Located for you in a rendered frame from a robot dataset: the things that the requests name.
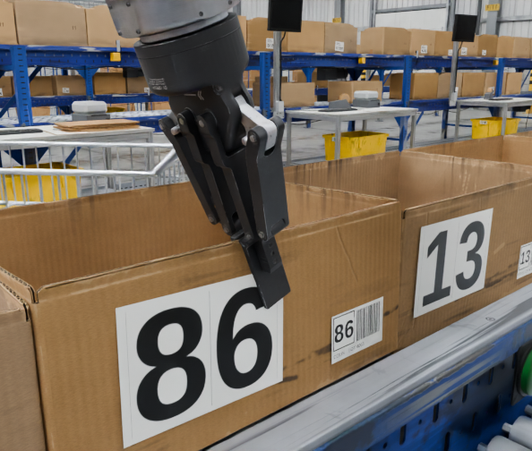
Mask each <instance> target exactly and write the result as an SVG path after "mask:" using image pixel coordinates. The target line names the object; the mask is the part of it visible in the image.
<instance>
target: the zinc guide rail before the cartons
mask: <svg viewBox="0 0 532 451"><path fill-rule="evenodd" d="M531 319H532V283H531V284H529V285H526V286H524V287H523V288H521V289H519V290H518V291H516V292H514V293H512V294H509V295H507V296H505V297H503V298H501V299H500V300H498V301H496V302H493V303H492V304H490V305H488V306H486V307H484V308H483V309H481V310H479V311H476V312H474V313H472V314H470V315H468V316H466V317H465V318H463V319H461V320H459V321H457V322H455V323H453V324H451V325H449V326H448V327H446V328H443V329H441V330H439V331H437V332H435V333H433V334H431V335H430V336H428V337H426V338H424V339H422V340H420V341H418V342H416V343H414V344H412V345H410V346H408V347H406V348H404V349H402V350H400V351H399V352H397V353H395V354H393V355H391V356H389V357H387V358H385V359H383V360H381V361H379V362H377V363H375V364H373V365H371V366H369V367H368V368H366V369H364V370H361V371H359V372H358V373H356V374H354V375H352V376H350V377H348V378H346V379H343V380H341V381H340V382H338V383H337V384H335V385H333V386H331V387H328V388H326V389H324V390H323V391H321V392H319V393H317V394H315V395H313V396H310V397H308V398H306V399H305V400H304V401H302V402H300V403H298V404H295V405H293V406H291V407H289V408H287V409H286V410H284V411H282V412H280V413H277V414H276V415H274V416H272V417H270V418H269V419H267V420H265V421H262V422H260V423H258V424H256V425H254V426H252V427H251V428H249V429H247V430H245V431H243V432H241V433H239V434H237V435H235V436H234V437H232V438H229V439H227V440H225V441H223V442H221V443H219V444H217V445H216V446H214V447H212V448H210V449H208V450H206V451H313V450H314V449H316V448H317V447H320V446H321V445H323V444H325V443H326V442H328V441H330V440H331V439H333V438H335V437H337V436H338V435H339V434H341V433H343V432H344V431H346V430H348V429H350V428H352V427H353V426H355V425H357V424H358V423H359V422H361V421H363V420H365V419H366V418H368V417H370V416H371V415H373V414H375V413H377V412H378V411H380V410H381V409H382V408H384V407H386V406H387V405H389V404H391V403H393V402H395V401H396V400H398V399H400V398H401V397H402V396H404V395H406V394H408V393H409V392H411V391H413V390H414V389H416V388H418V387H420V386H422V385H423V384H424V383H426V382H427V381H429V380H431V379H433V378H435V377H436V376H438V375H440V374H441V373H443V372H445V371H446V370H448V369H449V368H451V367H453V366H454V365H456V364H458V363H459V362H462V361H463V360H465V359H467V358H468V357H469V356H471V355H472V354H474V353H476V352H478V351H480V350H481V349H483V348H485V347H486V346H488V345H489V344H491V343H493V342H494V341H496V340H498V339H499V338H501V337H503V336H505V335H507V334H508V333H510V332H511V331H512V330H514V329H516V328H518V327H519V326H521V325H523V324H524V323H526V322H528V321H529V320H531Z"/></svg>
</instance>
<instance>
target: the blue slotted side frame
mask: <svg viewBox="0 0 532 451"><path fill-rule="evenodd" d="M531 339H532V319H531V320H529V321H528V322H526V323H524V324H523V325H521V326H519V327H518V328H516V329H514V330H512V331H511V332H510V333H508V334H507V335H505V336H503V337H501V338H499V339H498V340H496V341H494V342H493V343H491V344H489V345H488V346H486V347H485V348H483V349H481V350H480V351H478V352H476V353H474V354H472V355H471V356H469V357H468V358H467V359H465V360H463V361H462V362H459V363H458V364H456V365H454V366H453V367H451V368H449V369H448V370H446V371H445V372H443V373H441V374H440V375H438V376H436V377H435V378H433V379H431V380H429V381H427V382H426V383H424V384H423V385H422V386H420V387H418V388H416V389H414V390H413V391H411V392H409V393H408V394H406V395H404V396H402V397H401V398H400V399H398V400H396V401H395V402H393V403H391V404H389V405H387V406H386V407H384V408H382V409H381V410H380V411H378V412H377V413H375V414H373V415H371V416H370V417H368V418H366V419H365V420H363V421H361V422H359V423H358V424H357V425H355V426H353V427H352V428H350V429H348V430H346V431H344V432H343V433H341V434H339V435H338V436H337V437H335V438H333V439H331V440H330V441H328V442H326V443H325V444H323V445H321V446H320V447H317V448H316V449H314V450H313V451H365V450H367V451H444V443H445V436H446V434H447V432H448V441H447V447H446V450H445V451H477V447H478V444H479V443H481V442H482V443H484V444H486V445H488V444H489V442H490V441H491V440H492V438H494V437H495V436H503V437H505V438H508V437H509V434H508V433H506V432H504V431H502V426H503V424H504V423H505V422H507V423H509V424H510V425H513V423H514V422H515V421H516V420H517V419H518V418H519V417H520V416H527V417H528V418H530V419H531V415H528V414H526V413H525V408H526V406H527V405H531V406H532V396H525V397H524V398H522V399H521V400H520V401H518V402H517V403H516V404H515V405H513V406H511V390H512V383H513V376H514V369H515V361H516V354H517V351H518V349H519V347H520V346H522V345H523V344H525V343H526V342H527V341H529V340H531ZM514 353H515V357H514V363H513V366H512V359H513V354H514ZM511 366H512V367H511ZM491 368H492V373H491V380H490V382H489V384H488V380H489V372H490V369H491ZM464 386H466V392H465V398H464V400H463V401H462V396H463V387H464ZM499 395H500V396H499ZM498 396H499V404H498V409H497V412H496V405H497V398H498ZM436 404H437V408H436V417H435V420H434V421H433V407H434V406H435V405H436ZM474 413H476V414H475V422H474V428H473V429H472V420H473V415H474ZM418 422H419V423H418ZM402 426H404V438H403V441H402V443H401V444H399V438H400V428H401V427H402ZM471 429H472V430H471ZM384 444H385V445H384ZM383 445H384V446H383Z"/></svg>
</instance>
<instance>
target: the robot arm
mask: <svg viewBox="0 0 532 451"><path fill-rule="evenodd" d="M105 1H106V3H107V8H108V10H109V12H110V15H111V17H112V20H113V22H114V24H115V27H116V31H117V33H118V35H119V36H121V37H122V38H140V40H138V41H137V42H135V43H134V44H133V47H134V50H135V53H136V55H137V57H138V60H139V62H140V65H141V68H142V71H143V74H144V77H145V79H146V81H147V84H148V86H149V89H150V91H151V92H152V93H154V94H156V95H158V96H164V97H168V103H169V106H170V108H171V113H170V114H169V115H167V116H165V117H163V118H161V119H159V127H160V129H161V130H162V131H163V132H164V134H165V135H166V137H167V138H168V140H169V141H170V143H171V144H172V146H173V147H174V149H175V151H176V154H177V156H178V158H179V160H180V162H181V164H182V166H183V168H184V170H185V172H186V174H187V176H188V178H189V180H190V182H191V184H192V186H193V189H194V191H195V193H196V195H197V197H198V199H199V201H200V202H201V204H202V207H203V209H204V211H205V213H206V215H207V217H208V219H209V220H210V222H211V223H212V224H213V225H216V224H217V223H221V225H222V228H223V230H224V232H225V233H226V234H228V235H230V236H231V237H230V239H231V242H232V241H235V240H238V241H239V242H240V244H241V245H242V248H243V251H244V253H245V257H246V259H247V262H248V265H249V268H250V270H251V272H252V274H253V278H254V280H255V283H256V285H257V288H258V291H259V293H260V296H261V298H262V303H263V305H264V308H265V309H267V310H268V309H269V308H270V307H272V306H273V305H274V304H275V303H277V302H278V301H279V300H281V299H282V298H283V297H284V296H286V295H287V294H288V293H290V291H291V289H290V286H289V283H288V280H287V275H286V272H285V269H284V267H283V264H282V259H281V257H280V253H279V248H278V245H277V243H276V239H275V236H274V235H275V234H277V233H278V232H280V231H281V230H283V229H284V228H285V227H287V226H288V225H289V219H288V211H287V195H286V186H285V178H284V169H283V161H282V153H281V142H282V138H283V134H284V130H285V124H284V122H283V120H282V119H281V118H280V117H279V116H277V115H275V116H273V117H272V118H270V119H268V120H267V119H266V118H265V117H264V116H262V115H261V114H260V113H258V112H257V111H256V110H255V109H254V103H253V98H252V96H251V94H250V93H249V91H248V90H247V88H246V86H245V84H244V82H243V73H244V70H245V68H246V66H247V65H248V63H249V55H248V52H247V49H246V45H245V40H244V36H243V33H242V30H241V27H240V23H239V20H238V16H237V13H232V12H229V13H228V12H227V10H229V9H230V8H232V7H234V6H236V5H237V4H239V2H240V1H241V0H105ZM185 136H186V137H185ZM214 206H215V207H216V208H215V207H214Z"/></svg>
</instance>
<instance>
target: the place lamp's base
mask: <svg viewBox="0 0 532 451"><path fill-rule="evenodd" d="M531 351H532V339H531V340H529V341H527V342H526V343H525V344H523V345H522V346H520V347H519V349H518V351H517V354H516V361H515V369H514V376H513V383H512V390H511V406H513V405H515V404H516V403H517V402H518V401H520V400H521V399H522V398H524V397H525V396H528V395H526V394H524V393H523V392H522V390H521V383H520V381H521V374H522V371H523V367H524V364H525V362H526V359H527V357H528V355H529V354H530V352H531Z"/></svg>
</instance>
